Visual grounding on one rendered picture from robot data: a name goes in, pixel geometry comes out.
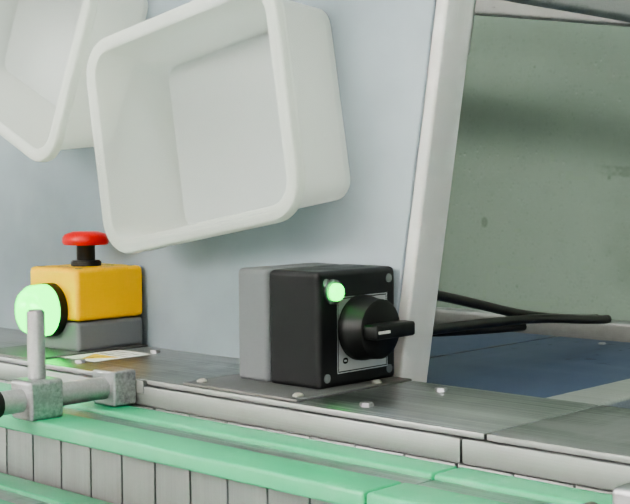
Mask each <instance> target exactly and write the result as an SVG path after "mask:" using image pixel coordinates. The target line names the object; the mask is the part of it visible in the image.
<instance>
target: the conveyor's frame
mask: <svg viewBox="0 0 630 504"><path fill-rule="evenodd" d="M19 345H27V333H25V332H24V331H22V330H17V329H9V328H1V327H0V348H2V347H10V346H19ZM113 366H115V367H121V368H128V369H134V370H135V378H136V379H141V380H146V381H147V386H144V394H143V393H137V392H136V402H135V403H134V404H137V405H142V406H148V407H153V408H156V409H157V408H159V409H164V410H170V411H175V412H181V413H186V414H191V415H197V416H203V417H208V418H214V419H219V420H225V421H229V422H236V423H241V424H247V425H252V426H258V427H263V428H268V429H274V430H280V431H285V432H291V433H296V434H302V435H307V436H311V437H318V438H324V439H329V440H335V441H340V442H346V443H351V444H356V445H362V446H368V447H373V448H379V449H384V450H390V451H395V452H401V453H405V455H406V454H412V455H417V456H423V457H428V458H434V459H439V460H445V461H450V462H455V463H458V464H466V465H472V466H477V467H483V468H488V469H494V470H499V471H505V472H510V473H514V476H515V475H516V474H521V475H527V476H532V477H538V478H543V479H549V480H554V481H560V482H565V483H571V484H575V485H576V486H578V485H582V486H587V487H593V488H598V489H604V490H609V491H613V490H614V489H615V488H616V487H617V486H620V485H623V484H626V483H629V482H630V409H626V408H619V407H611V406H603V405H601V406H598V405H596V404H588V403H580V402H572V401H565V400H557V399H549V398H542V397H534V396H526V395H518V394H511V393H503V392H495V391H488V390H480V389H472V388H464V387H457V386H449V385H441V384H434V383H426V382H418V381H408V382H403V383H397V384H392V385H387V386H381V387H376V388H370V389H365V390H360V391H354V392H349V393H344V394H338V395H333V396H327V397H322V398H317V399H311V400H306V401H301V402H293V401H287V400H280V399H274V398H268V397H261V396H255V395H249V394H242V393H236V392H230V391H223V390H217V389H211V388H204V387H198V386H192V385H185V384H183V382H187V381H194V380H198V379H199V378H205V379H206V378H213V377H219V376H226V375H232V374H239V373H240V358H233V357H225V356H217V355H210V354H202V353H194V352H187V351H179V350H171V349H163V348H156V347H140V348H132V349H124V350H112V351H104V352H96V353H88V354H80V355H72V356H64V357H60V358H52V359H46V376H50V377H56V378H60V379H62V382H69V381H76V380H83V379H90V378H93V370H94V369H98V368H105V367H113ZM24 377H28V364H27V359H20V358H14V357H8V356H1V355H0V380H5V381H11V382H12V380H13V379H17V378H24Z"/></svg>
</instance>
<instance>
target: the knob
mask: <svg viewBox="0 0 630 504"><path fill-rule="evenodd" d="M414 334H415V322H414V321H409V320H399V316H398V313H397V310H396V309H395V307H394V306H393V304H392V303H390V302H389V301H387V300H384V299H379V298H375V297H373V296H370V295H356V296H354V297H352V298H351V299H350V300H349V301H348V302H347V303H346V304H345V306H344V307H343V309H342V311H341V314H340V317H339V321H338V338H339V342H340V345H341V347H342V349H343V351H344V352H345V354H346V355H347V356H349V357H350V358H352V359H354V360H369V359H383V358H385V357H387V356H388V355H390V353H391V352H392V351H393V350H394V348H395V346H396V344H397V342H398V338H399V337H404V336H411V335H414Z"/></svg>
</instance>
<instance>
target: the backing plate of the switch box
mask: <svg viewBox="0 0 630 504"><path fill-rule="evenodd" d="M408 381H412V379H409V378H402V377H394V376H392V377H386V378H381V379H374V380H369V381H364V382H358V383H353V384H347V385H341V386H336V387H330V388H325V389H312V388H305V387H298V386H291V385H284V384H278V383H273V382H264V381H257V380H250V379H243V378H241V377H240V373H239V374H232V375H226V376H219V377H213V378H206V379H205V378H199V379H198V380H194V381H187V382H183V384H185V385H192V386H198V387H204V388H211V389H217V390H223V391H230V392H236V393H242V394H249V395H255V396H261V397H268V398H274V399H280V400H287V401H293V402H301V401H306V400H311V399H317V398H322V397H327V396H333V395H338V394H344V393H349V392H354V391H360V390H365V389H370V388H376V387H381V386H387V385H392V384H397V383H403V382H408Z"/></svg>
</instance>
